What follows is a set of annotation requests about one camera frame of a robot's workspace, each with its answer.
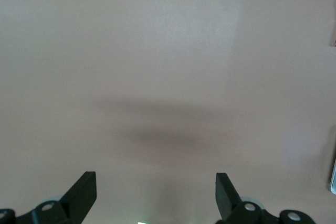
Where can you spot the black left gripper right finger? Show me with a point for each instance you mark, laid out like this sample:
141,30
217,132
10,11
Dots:
249,214

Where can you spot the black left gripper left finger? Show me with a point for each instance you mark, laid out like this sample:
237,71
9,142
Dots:
52,213

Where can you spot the silver digital kitchen scale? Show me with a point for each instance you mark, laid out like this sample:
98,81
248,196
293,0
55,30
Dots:
333,179

